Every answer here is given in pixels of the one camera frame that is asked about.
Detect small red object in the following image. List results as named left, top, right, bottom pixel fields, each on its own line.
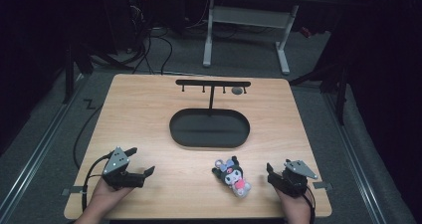
left=299, top=26, right=314, bottom=39

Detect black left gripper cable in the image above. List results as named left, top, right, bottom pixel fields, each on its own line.
left=81, top=152, right=115, bottom=213

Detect person's left hand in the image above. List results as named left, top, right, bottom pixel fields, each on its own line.
left=87, top=177, right=134, bottom=219

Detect black metal stand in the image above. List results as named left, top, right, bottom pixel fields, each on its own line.
left=288, top=34, right=350, bottom=126
left=62, top=39, right=95, bottom=106

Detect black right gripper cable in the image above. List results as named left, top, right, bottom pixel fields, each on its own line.
left=300, top=183, right=317, bottom=224

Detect black plush toy keychain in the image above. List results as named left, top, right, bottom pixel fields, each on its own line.
left=211, top=155, right=253, bottom=199

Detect black cable bundle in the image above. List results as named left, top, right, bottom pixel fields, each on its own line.
left=120, top=26, right=154, bottom=75

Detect black hook stand with tray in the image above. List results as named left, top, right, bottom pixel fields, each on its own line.
left=168, top=79, right=252, bottom=149

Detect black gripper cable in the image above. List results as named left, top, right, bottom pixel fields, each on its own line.
left=300, top=183, right=317, bottom=224
left=81, top=152, right=115, bottom=213

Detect black floor cable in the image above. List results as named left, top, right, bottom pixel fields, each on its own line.
left=73, top=104, right=105, bottom=170

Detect white metal frame desk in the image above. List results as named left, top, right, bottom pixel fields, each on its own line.
left=201, top=0, right=342, bottom=76

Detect dark computer tower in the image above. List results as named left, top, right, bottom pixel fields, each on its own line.
left=99, top=0, right=157, bottom=54

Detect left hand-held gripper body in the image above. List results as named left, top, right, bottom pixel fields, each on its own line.
left=102, top=146, right=146, bottom=190

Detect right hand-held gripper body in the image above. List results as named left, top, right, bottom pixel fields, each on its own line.
left=270, top=159, right=318, bottom=199

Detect black looped cable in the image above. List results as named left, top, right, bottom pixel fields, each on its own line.
left=150, top=34, right=174, bottom=76

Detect person's right hand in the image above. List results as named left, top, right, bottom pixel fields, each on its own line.
left=274, top=187, right=315, bottom=224

